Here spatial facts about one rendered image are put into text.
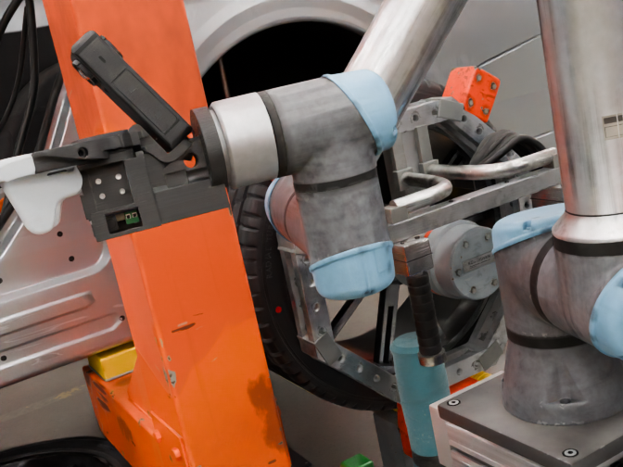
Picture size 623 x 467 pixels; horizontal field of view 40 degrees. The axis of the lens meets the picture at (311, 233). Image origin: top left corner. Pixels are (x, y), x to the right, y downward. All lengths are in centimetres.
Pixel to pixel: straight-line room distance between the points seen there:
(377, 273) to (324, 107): 15
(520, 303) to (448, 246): 51
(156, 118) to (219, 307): 65
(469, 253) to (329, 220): 78
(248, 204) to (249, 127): 84
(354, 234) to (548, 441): 37
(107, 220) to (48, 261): 109
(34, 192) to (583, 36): 48
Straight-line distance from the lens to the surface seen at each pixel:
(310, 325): 151
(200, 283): 130
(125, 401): 172
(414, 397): 152
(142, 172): 69
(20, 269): 178
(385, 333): 172
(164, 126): 71
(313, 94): 73
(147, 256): 127
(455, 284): 148
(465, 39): 221
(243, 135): 70
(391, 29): 88
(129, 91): 71
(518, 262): 97
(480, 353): 174
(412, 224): 135
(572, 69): 82
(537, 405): 102
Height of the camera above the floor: 130
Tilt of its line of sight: 13 degrees down
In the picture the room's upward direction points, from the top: 12 degrees counter-clockwise
